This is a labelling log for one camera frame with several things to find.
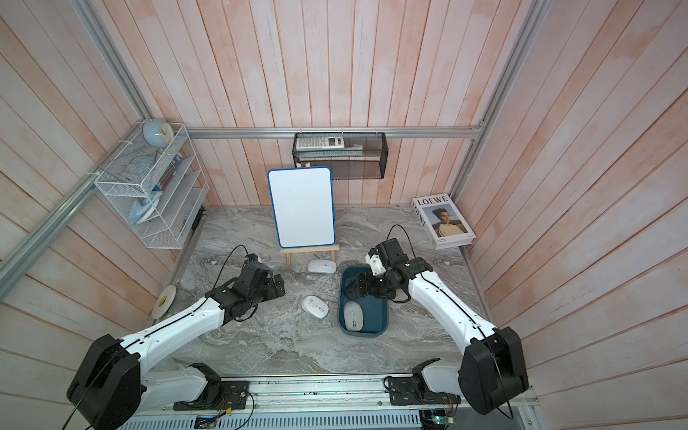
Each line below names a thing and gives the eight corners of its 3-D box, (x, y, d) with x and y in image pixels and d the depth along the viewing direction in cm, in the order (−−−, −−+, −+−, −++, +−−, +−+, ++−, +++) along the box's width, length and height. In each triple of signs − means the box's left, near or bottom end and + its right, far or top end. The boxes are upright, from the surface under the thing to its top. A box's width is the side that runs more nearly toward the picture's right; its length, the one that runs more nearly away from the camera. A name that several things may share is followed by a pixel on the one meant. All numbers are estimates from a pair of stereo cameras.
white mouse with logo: (299, 308, 92) (298, 304, 90) (308, 295, 95) (307, 291, 93) (323, 321, 89) (323, 318, 87) (331, 307, 92) (331, 304, 90)
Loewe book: (435, 250, 107) (438, 243, 104) (411, 205, 124) (413, 198, 121) (473, 244, 110) (477, 237, 106) (444, 200, 126) (447, 193, 123)
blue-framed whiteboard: (281, 259, 105) (262, 197, 78) (286, 231, 114) (270, 167, 88) (334, 259, 105) (333, 197, 78) (335, 231, 114) (334, 167, 88)
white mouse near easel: (307, 273, 101) (306, 270, 99) (307, 262, 104) (307, 259, 102) (336, 273, 101) (336, 270, 99) (336, 262, 104) (336, 259, 102)
